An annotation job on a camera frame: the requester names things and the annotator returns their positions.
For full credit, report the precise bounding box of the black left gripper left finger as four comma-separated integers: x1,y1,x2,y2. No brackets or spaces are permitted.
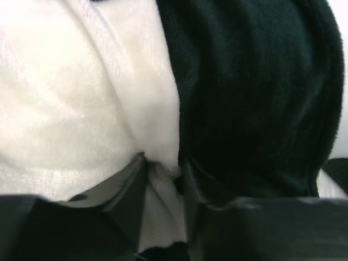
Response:
1,154,148,260

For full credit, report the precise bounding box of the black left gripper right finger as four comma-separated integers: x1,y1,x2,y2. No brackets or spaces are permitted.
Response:
182,162,347,260

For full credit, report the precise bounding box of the black white checkered pillowcase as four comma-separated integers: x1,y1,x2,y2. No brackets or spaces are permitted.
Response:
1,1,347,260

